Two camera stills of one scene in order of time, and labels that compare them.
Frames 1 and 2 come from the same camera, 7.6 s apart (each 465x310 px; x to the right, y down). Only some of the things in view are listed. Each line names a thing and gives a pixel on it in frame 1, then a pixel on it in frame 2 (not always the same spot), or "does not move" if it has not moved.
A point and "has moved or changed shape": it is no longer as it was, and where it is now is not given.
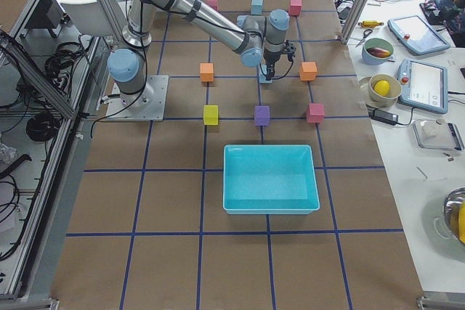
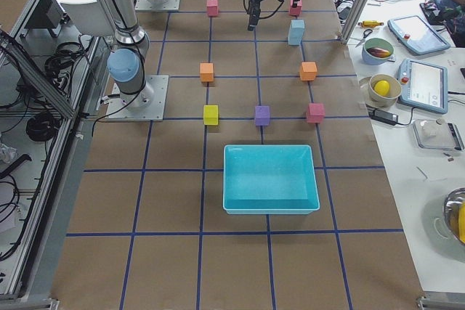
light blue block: (262, 74) to (294, 38)
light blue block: (256, 6) has moved or changed shape
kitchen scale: (438, 135) does not move
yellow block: (211, 115) does not move
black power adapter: (384, 116) does not move
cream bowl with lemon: (383, 90) does not move
